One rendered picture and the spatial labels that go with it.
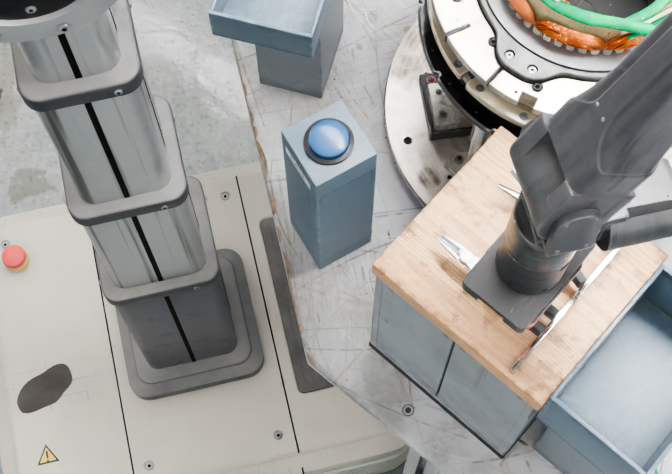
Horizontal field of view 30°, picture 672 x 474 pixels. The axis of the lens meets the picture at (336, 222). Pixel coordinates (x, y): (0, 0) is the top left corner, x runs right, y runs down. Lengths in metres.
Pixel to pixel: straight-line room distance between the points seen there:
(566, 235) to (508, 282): 0.15
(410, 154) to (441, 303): 0.37
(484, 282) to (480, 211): 0.16
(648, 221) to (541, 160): 0.12
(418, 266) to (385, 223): 0.32
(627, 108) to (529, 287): 0.25
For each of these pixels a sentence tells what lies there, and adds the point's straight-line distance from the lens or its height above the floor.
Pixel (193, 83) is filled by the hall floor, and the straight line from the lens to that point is 2.44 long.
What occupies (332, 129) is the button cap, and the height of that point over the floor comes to 1.04.
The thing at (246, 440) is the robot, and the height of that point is 0.26.
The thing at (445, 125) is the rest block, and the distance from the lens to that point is 1.46.
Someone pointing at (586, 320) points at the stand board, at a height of 1.07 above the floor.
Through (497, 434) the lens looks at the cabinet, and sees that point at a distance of 1.33.
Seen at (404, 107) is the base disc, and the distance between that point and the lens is 1.51.
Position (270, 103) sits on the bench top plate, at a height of 0.78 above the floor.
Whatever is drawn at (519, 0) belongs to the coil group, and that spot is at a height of 1.13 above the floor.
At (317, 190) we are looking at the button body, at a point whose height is 1.02.
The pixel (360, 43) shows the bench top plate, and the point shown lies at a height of 0.78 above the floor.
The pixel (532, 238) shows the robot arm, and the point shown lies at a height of 1.28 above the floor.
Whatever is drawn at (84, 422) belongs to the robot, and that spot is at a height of 0.26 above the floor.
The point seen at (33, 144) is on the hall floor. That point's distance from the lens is 2.43.
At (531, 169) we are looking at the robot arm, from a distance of 0.88.
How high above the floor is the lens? 2.15
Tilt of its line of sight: 69 degrees down
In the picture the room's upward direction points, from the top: straight up
